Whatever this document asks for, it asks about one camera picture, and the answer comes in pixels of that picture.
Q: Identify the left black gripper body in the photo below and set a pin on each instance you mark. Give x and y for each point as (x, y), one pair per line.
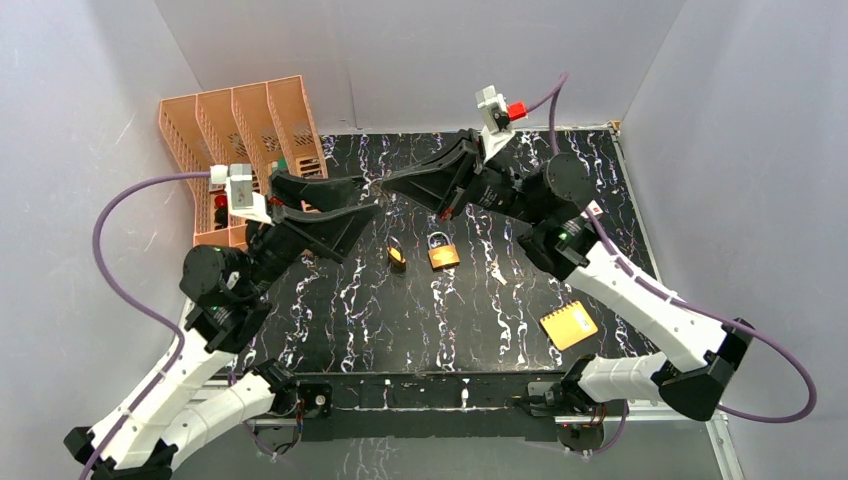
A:
(279, 216)

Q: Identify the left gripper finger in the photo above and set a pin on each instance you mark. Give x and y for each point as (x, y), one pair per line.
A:
(325, 194)
(331, 235)

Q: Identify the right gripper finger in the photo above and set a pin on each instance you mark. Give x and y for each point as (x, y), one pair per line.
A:
(445, 168)
(439, 191)

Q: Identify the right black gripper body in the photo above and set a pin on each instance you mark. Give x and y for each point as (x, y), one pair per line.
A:
(500, 189)

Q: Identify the silver key bunch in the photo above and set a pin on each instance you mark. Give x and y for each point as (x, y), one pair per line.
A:
(379, 194)

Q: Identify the brass padlock long shackle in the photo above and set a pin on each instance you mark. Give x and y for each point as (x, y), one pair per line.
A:
(395, 255)

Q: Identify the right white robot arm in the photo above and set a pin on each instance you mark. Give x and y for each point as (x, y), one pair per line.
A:
(696, 356)

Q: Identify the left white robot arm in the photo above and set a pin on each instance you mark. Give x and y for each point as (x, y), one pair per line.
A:
(157, 427)

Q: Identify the red black item in organizer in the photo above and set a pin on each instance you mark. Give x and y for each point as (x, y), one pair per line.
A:
(220, 213)

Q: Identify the brass padlock centre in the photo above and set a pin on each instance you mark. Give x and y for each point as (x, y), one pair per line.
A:
(442, 251)

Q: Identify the orange plastic file organizer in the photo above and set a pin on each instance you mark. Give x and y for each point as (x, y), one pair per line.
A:
(265, 125)

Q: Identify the white red small box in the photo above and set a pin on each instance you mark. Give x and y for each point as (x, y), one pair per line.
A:
(594, 208)

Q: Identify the orange spiral notebook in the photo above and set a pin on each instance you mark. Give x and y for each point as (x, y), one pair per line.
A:
(568, 325)

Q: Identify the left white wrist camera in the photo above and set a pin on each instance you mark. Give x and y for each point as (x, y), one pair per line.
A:
(243, 201)

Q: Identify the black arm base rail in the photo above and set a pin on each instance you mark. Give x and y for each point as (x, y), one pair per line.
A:
(312, 407)

